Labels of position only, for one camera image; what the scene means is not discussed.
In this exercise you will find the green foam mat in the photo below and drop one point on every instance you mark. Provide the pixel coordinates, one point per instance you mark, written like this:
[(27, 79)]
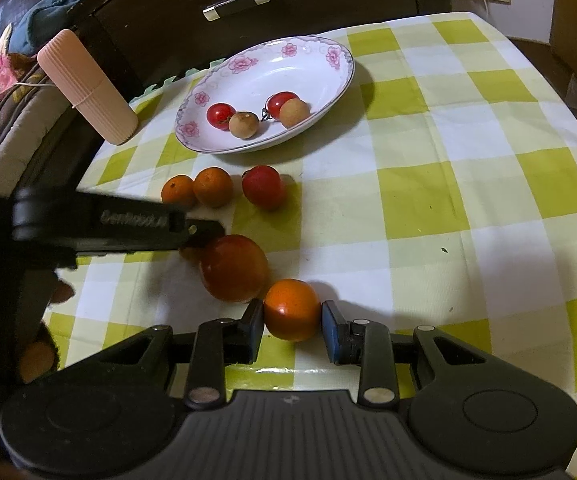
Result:
[(166, 81)]

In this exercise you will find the yellow checkered tablecloth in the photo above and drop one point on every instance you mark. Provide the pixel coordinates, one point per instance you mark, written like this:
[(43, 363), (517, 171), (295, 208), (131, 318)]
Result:
[(443, 200)]

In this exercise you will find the large red tomato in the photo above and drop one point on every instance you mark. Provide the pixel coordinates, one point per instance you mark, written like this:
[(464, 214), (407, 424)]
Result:
[(234, 267)]

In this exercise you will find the person's left hand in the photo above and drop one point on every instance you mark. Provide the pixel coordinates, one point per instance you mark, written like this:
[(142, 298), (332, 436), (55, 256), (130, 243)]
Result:
[(62, 292)]

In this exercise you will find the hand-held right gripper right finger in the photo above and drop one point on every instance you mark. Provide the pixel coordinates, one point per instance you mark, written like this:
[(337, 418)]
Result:
[(329, 332)]

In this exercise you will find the brown quilted bed pad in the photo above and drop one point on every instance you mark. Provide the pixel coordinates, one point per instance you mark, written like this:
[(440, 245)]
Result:
[(16, 97)]

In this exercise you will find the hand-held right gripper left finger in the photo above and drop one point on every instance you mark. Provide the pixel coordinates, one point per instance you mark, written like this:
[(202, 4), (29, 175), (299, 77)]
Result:
[(254, 330)]

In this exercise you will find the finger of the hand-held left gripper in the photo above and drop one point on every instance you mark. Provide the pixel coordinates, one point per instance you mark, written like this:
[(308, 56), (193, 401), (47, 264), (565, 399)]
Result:
[(203, 232)]

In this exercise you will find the round red cherry tomato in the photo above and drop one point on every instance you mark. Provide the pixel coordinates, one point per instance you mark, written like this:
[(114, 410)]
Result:
[(221, 114)]

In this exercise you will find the blue cloth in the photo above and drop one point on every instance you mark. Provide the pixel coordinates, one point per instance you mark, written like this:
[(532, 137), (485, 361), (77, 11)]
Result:
[(53, 5)]

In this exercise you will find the pink ribbed cylinder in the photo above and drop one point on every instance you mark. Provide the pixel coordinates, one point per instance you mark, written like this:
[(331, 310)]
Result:
[(88, 90)]

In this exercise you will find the orange tomato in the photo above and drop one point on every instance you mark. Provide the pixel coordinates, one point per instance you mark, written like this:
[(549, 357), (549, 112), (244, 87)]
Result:
[(292, 310)]

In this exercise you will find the medium red tomato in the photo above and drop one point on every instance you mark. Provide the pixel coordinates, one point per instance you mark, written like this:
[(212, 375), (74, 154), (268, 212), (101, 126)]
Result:
[(263, 187)]

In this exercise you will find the small tangerine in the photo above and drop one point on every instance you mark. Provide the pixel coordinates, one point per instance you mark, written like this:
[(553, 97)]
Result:
[(178, 191), (213, 187)]

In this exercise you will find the white floral plate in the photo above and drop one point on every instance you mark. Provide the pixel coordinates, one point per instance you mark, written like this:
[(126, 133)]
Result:
[(268, 70)]

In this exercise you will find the oblong red cherry tomato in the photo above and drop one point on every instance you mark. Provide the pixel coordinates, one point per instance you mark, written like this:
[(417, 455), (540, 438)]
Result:
[(281, 100)]

